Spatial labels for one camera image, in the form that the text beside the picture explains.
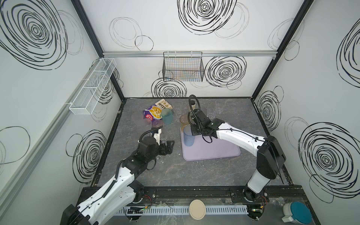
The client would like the lilac plastic tray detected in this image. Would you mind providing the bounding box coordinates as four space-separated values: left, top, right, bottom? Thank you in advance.
180 129 241 161

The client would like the blue drinking glass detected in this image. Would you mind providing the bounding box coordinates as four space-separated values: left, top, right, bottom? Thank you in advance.
183 125 195 147

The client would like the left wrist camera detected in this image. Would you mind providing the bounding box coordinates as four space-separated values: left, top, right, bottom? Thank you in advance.
153 129 162 145

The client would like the clear glass near tray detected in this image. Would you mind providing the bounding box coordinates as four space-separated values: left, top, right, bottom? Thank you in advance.
207 105 216 120

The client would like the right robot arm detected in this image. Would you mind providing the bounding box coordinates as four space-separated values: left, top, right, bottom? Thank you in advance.
187 109 286 202

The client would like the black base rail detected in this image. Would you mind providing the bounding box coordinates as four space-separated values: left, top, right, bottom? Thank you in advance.
78 185 307 203

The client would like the white mesh wall shelf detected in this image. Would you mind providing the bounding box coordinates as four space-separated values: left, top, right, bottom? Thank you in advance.
69 58 117 115

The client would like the colourful snack bag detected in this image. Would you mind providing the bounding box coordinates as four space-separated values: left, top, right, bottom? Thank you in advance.
142 99 173 122

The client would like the pink drinking glass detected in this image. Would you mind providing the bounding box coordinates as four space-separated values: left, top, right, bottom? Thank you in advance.
152 120 164 128

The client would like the black wire basket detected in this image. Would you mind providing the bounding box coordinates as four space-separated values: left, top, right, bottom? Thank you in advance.
162 51 205 82

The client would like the beige round lid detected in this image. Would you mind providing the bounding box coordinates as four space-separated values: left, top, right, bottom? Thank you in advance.
189 200 206 220

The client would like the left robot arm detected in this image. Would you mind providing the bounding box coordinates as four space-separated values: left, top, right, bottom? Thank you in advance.
60 136 175 225

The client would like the white slotted cable duct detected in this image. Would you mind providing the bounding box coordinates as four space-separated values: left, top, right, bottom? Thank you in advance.
115 205 248 216

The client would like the yellow drinking glass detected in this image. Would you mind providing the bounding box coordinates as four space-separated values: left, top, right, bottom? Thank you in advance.
180 113 194 126

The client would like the clear glass far right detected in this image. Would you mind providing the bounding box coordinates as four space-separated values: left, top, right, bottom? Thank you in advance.
215 99 226 114

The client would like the teal drinking glass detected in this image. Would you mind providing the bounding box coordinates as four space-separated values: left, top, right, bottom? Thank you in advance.
161 108 173 125

